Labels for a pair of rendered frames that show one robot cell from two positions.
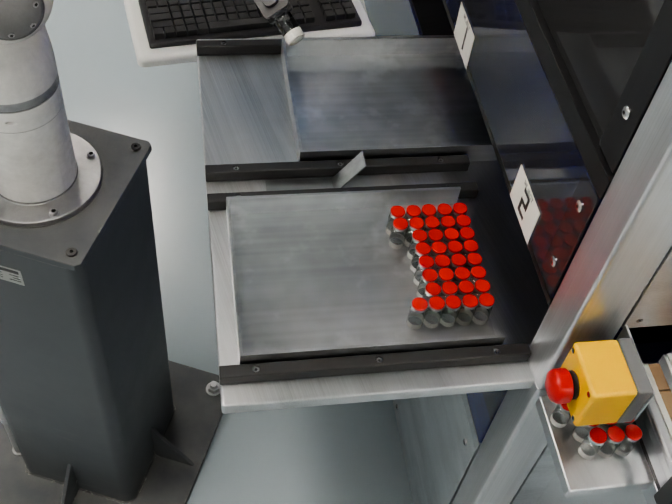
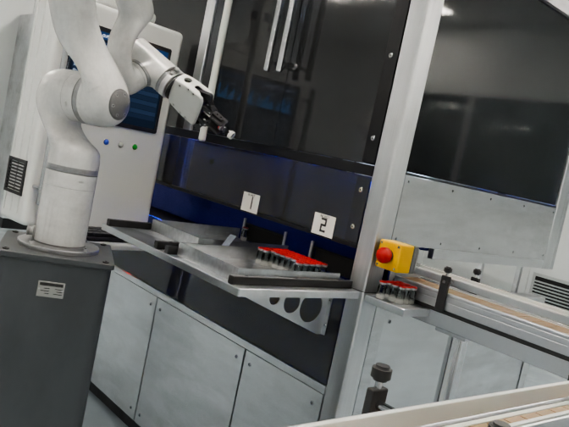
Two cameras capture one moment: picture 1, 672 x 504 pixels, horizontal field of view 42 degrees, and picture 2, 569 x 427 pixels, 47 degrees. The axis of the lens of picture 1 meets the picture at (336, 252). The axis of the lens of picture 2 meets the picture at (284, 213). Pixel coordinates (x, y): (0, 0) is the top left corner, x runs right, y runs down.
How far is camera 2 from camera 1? 1.25 m
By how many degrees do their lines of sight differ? 52
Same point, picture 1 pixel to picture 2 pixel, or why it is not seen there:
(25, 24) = (123, 111)
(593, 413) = (401, 260)
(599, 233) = (376, 186)
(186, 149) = not seen: outside the picture
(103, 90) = not seen: outside the picture
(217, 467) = not seen: outside the picture
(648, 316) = (398, 235)
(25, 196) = (68, 241)
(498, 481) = (345, 396)
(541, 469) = (362, 384)
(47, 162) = (85, 218)
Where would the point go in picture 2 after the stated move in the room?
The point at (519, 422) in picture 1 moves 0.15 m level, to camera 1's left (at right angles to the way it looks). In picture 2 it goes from (356, 326) to (306, 323)
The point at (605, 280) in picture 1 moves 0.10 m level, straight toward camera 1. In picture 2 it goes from (385, 203) to (392, 207)
